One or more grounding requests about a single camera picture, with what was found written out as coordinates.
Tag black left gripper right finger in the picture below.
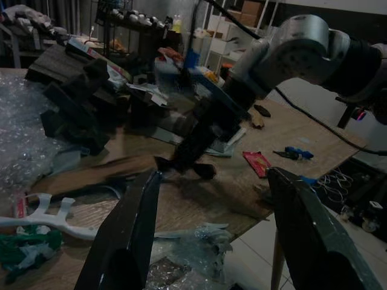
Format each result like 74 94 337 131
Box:
265 167 384 290

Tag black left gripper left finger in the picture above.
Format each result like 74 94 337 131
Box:
74 170 163 290

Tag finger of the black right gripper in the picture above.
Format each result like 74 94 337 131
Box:
193 138 219 170
172 132 200 176

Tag black torn plastic scrap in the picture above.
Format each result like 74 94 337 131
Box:
154 155 217 179

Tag pale paper stack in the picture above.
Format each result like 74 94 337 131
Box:
208 126 247 158

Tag wooden table leg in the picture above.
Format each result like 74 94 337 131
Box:
270 238 287 290

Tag brown black small pouch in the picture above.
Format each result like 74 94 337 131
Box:
250 104 272 130

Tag red foil packet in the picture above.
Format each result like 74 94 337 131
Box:
242 150 272 179

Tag dark square foam block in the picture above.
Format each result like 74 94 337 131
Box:
129 90 173 127

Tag black wheeled cart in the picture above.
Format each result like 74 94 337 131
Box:
341 193 387 233

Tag brown cardboard strip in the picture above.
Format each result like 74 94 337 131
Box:
30 155 158 197

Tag small clear bubble wrap piece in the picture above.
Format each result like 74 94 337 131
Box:
148 222 234 290

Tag white shelf unit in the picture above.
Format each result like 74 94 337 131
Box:
207 11 276 67

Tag green plastic bag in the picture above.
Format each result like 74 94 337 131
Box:
0 226 64 283

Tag yellow bottle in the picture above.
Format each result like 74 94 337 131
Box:
171 14 184 33

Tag red white wrapper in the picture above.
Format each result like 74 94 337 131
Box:
10 195 30 219

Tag black foam block stack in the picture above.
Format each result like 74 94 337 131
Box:
41 57 131 156

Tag brown cardboard carton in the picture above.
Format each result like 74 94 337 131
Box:
241 0 270 28

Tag black metal rack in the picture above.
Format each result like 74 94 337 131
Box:
96 0 182 58

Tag red edged flat box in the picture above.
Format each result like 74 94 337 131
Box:
65 37 132 82

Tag large clear bubble wrap sheet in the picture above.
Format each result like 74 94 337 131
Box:
0 74 82 194

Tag dark grey foam slab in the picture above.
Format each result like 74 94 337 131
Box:
25 45 88 88

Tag grey clothes pile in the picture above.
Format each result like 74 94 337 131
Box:
0 4 69 39

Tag white tangled cables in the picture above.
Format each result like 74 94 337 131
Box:
313 169 354 204

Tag blue cable tape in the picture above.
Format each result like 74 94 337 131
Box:
184 48 201 67

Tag white plastic frame piece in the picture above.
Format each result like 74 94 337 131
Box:
0 193 99 241

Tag blue handled pliers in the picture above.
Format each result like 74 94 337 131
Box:
273 146 314 161

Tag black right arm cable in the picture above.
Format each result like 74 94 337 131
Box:
190 0 264 52

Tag thin black cable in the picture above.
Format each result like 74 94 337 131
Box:
273 86 387 156

